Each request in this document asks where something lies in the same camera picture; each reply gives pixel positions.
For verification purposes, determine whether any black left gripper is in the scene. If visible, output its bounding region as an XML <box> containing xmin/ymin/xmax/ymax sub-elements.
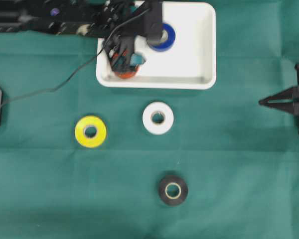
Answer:
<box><xmin>89</xmin><ymin>0</ymin><xmax>150</xmax><ymax>72</ymax></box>

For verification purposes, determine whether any orange tape roll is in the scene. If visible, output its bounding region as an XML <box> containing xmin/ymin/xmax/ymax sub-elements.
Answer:
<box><xmin>114</xmin><ymin>65</ymin><xmax>140</xmax><ymax>79</ymax></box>

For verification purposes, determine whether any blue tape roll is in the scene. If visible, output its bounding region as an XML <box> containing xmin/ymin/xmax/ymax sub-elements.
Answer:
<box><xmin>147</xmin><ymin>23</ymin><xmax>176</xmax><ymax>52</ymax></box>

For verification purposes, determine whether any black tape roll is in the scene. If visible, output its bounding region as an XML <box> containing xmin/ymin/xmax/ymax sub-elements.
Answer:
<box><xmin>158</xmin><ymin>175</ymin><xmax>189</xmax><ymax>207</ymax></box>

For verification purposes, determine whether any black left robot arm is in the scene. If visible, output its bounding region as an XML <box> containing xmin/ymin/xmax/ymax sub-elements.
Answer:
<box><xmin>0</xmin><ymin>0</ymin><xmax>162</xmax><ymax>73</ymax></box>

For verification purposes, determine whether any white plastic tray case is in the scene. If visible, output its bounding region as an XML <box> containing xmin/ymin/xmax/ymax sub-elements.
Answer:
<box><xmin>96</xmin><ymin>1</ymin><xmax>217</xmax><ymax>90</ymax></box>

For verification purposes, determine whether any yellow tape roll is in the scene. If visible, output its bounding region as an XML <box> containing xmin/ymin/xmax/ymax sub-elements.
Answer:
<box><xmin>74</xmin><ymin>116</ymin><xmax>107</xmax><ymax>148</ymax></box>

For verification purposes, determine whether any white tape roll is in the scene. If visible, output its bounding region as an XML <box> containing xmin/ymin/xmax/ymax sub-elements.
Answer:
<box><xmin>142</xmin><ymin>102</ymin><xmax>174</xmax><ymax>135</ymax></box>

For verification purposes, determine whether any green table cloth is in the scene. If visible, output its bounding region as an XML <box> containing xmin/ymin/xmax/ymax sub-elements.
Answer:
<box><xmin>0</xmin><ymin>0</ymin><xmax>299</xmax><ymax>239</ymax></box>

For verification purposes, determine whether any black camera cable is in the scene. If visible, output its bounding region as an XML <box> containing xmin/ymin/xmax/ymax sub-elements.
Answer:
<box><xmin>1</xmin><ymin>7</ymin><xmax>150</xmax><ymax>105</ymax></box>

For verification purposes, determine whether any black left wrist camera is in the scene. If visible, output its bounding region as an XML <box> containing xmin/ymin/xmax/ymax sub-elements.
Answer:
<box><xmin>144</xmin><ymin>0</ymin><xmax>163</xmax><ymax>45</ymax></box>

